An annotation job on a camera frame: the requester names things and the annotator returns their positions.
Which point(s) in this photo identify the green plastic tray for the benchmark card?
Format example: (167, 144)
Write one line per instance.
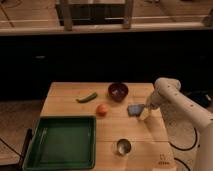
(62, 143)

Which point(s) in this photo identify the dark purple bowl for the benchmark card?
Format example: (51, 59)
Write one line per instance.
(118, 91)

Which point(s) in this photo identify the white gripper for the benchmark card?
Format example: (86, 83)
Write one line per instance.
(153, 101)

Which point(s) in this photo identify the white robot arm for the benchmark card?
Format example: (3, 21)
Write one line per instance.
(168, 90)

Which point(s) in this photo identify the green pepper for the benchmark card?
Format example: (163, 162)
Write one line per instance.
(88, 98)

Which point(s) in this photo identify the blue sponge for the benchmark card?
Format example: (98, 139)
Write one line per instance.
(135, 110)

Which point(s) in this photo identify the small metal cup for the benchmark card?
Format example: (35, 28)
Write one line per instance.
(123, 147)

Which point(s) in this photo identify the orange tomato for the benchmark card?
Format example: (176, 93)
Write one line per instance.
(101, 110)

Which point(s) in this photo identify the wooden chair frame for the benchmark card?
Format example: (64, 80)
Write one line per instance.
(85, 13)

